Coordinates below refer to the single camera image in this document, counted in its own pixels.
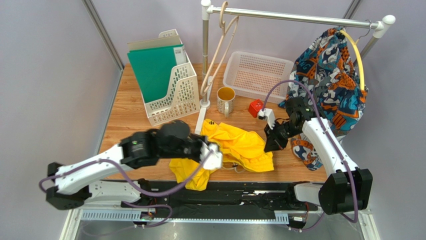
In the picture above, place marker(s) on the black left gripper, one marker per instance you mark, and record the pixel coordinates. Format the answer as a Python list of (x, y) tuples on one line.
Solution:
[(199, 141)]

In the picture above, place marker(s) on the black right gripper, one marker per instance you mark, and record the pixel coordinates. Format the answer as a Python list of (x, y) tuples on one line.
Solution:
[(276, 135)]

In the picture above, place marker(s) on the yellow shorts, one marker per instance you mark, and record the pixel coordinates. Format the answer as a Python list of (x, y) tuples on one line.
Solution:
[(241, 147)]

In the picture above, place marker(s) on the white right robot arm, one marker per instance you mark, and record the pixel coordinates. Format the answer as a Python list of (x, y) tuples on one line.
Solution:
[(347, 187)]

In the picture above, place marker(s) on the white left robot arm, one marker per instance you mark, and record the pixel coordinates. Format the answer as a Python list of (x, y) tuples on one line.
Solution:
[(103, 177)]

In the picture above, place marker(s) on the patterned blue orange shorts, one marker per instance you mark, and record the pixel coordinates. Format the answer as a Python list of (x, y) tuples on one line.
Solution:
[(326, 69)]

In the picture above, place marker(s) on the beige clothes hanger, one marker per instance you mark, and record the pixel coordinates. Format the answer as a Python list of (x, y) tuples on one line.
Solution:
[(225, 28)]

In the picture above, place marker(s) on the yellow clothes hanger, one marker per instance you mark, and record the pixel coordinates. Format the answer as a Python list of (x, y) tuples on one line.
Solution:
[(357, 52)]

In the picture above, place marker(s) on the red cube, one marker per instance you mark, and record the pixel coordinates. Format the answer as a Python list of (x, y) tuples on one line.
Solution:
[(255, 107)]

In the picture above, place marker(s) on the white perforated file holder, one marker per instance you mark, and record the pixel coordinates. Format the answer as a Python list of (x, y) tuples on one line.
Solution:
[(182, 97)]

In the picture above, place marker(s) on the white mug with yellow interior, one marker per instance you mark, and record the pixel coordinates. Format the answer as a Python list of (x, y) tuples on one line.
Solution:
[(225, 100)]

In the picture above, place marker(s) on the white perforated plastic basket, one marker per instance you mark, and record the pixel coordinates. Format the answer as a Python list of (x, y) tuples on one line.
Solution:
[(253, 75)]

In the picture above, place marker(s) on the green folder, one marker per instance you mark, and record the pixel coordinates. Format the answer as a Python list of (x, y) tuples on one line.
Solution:
[(152, 68)]

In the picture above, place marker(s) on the beige folder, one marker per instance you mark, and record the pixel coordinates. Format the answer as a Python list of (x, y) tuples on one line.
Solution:
[(154, 43)]

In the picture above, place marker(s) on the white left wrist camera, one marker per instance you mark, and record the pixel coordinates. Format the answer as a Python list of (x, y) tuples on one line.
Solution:
[(211, 156)]

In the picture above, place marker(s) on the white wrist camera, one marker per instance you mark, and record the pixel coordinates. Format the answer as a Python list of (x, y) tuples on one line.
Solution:
[(211, 156), (267, 115)]

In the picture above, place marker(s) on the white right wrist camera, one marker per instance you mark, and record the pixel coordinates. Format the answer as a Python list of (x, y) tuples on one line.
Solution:
[(267, 115)]

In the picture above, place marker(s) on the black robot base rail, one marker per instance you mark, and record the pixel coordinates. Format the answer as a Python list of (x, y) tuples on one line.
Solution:
[(227, 200)]

